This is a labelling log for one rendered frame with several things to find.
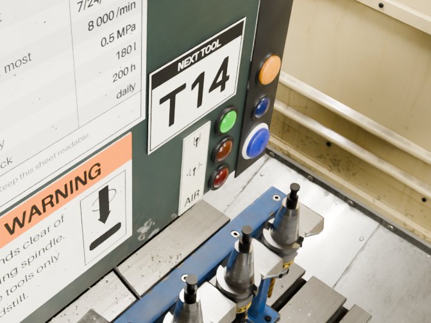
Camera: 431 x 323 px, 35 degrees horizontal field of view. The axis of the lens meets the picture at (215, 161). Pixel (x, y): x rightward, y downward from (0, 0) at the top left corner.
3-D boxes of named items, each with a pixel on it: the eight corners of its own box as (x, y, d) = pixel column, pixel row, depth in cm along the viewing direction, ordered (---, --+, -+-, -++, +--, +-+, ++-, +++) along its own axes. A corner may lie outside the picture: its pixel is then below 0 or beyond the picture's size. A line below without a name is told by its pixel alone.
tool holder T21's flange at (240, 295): (238, 262, 102) (240, 251, 100) (267, 289, 99) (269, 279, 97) (206, 283, 98) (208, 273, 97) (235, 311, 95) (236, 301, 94)
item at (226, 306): (244, 310, 95) (244, 307, 94) (219, 334, 92) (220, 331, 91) (206, 281, 98) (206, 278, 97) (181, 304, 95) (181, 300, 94)
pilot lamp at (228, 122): (237, 127, 56) (240, 106, 54) (220, 140, 54) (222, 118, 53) (231, 123, 56) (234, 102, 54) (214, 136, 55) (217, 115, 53)
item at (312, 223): (329, 223, 108) (331, 220, 107) (311, 242, 105) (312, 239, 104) (294, 200, 111) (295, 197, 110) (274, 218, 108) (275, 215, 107)
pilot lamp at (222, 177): (229, 181, 60) (232, 163, 59) (213, 194, 59) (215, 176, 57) (224, 177, 60) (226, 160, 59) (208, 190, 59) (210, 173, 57)
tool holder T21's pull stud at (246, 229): (244, 239, 93) (247, 222, 90) (253, 247, 92) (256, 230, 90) (235, 245, 92) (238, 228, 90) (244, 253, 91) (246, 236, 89)
